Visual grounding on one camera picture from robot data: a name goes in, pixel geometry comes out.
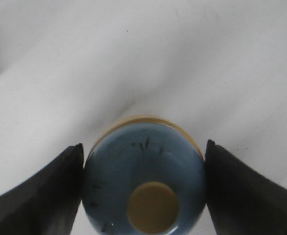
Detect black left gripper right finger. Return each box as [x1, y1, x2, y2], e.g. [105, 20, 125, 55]
[205, 140, 287, 235]

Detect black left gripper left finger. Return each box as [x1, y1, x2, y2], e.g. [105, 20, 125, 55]
[0, 144, 83, 235]

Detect blue cream desk bell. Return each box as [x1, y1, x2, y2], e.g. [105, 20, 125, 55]
[82, 116, 206, 235]

